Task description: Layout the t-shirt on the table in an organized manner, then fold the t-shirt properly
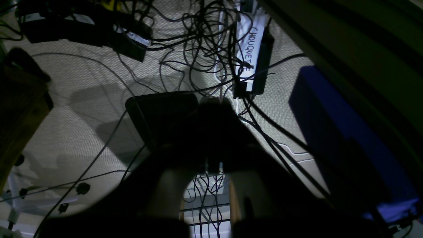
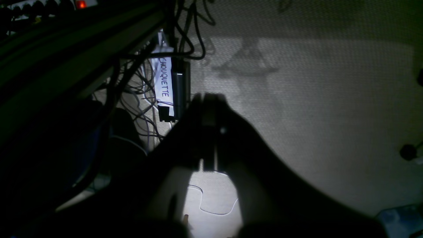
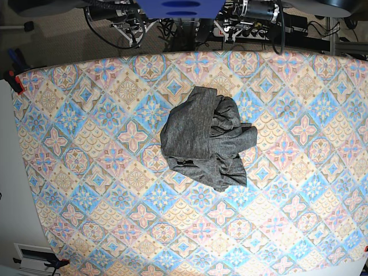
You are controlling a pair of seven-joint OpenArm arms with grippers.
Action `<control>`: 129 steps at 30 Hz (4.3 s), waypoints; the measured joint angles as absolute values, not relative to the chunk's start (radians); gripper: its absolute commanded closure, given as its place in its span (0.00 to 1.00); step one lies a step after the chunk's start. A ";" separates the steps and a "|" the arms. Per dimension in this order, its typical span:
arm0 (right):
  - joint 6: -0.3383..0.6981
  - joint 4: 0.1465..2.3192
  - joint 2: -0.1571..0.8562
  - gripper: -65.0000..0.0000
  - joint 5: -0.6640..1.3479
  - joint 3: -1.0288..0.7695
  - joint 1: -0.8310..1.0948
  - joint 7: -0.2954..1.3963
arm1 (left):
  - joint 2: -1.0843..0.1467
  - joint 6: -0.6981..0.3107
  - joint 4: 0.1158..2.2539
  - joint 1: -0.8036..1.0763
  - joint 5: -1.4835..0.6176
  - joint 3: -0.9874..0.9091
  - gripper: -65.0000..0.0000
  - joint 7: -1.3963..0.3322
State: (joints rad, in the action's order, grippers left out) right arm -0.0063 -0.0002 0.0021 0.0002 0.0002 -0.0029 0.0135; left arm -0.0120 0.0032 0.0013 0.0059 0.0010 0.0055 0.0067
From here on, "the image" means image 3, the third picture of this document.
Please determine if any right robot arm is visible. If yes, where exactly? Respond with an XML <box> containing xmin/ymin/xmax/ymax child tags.
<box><xmin>83</xmin><ymin>1</ymin><xmax>147</xmax><ymax>50</ymax></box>

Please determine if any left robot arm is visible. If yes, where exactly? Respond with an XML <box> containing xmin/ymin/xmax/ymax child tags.
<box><xmin>214</xmin><ymin>0</ymin><xmax>286</xmax><ymax>55</ymax></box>

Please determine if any blue black clamp bottom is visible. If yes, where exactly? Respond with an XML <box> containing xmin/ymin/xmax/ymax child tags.
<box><xmin>13</xmin><ymin>258</ymin><xmax>70</xmax><ymax>273</ymax></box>

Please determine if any white floor vent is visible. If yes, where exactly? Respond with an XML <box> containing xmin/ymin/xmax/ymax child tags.
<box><xmin>13</xmin><ymin>243</ymin><xmax>56</xmax><ymax>275</ymax></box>

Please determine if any patterned tablecloth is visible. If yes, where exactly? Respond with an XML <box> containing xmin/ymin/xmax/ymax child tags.
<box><xmin>12</xmin><ymin>51</ymin><xmax>367</xmax><ymax>275</ymax></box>

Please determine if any grey t-shirt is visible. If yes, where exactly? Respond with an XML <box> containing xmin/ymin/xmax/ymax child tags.
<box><xmin>160</xmin><ymin>86</ymin><xmax>258</xmax><ymax>192</ymax></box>

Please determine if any white power strip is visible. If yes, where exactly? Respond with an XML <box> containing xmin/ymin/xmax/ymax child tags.
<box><xmin>213</xmin><ymin>27</ymin><xmax>268</xmax><ymax>40</ymax></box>

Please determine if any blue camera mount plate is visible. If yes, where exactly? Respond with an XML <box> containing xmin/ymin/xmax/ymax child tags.
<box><xmin>136</xmin><ymin>0</ymin><xmax>225</xmax><ymax>19</ymax></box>

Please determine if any red black clamp left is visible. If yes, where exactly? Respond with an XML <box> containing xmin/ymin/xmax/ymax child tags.
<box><xmin>3</xmin><ymin>70</ymin><xmax>25</xmax><ymax>95</ymax></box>

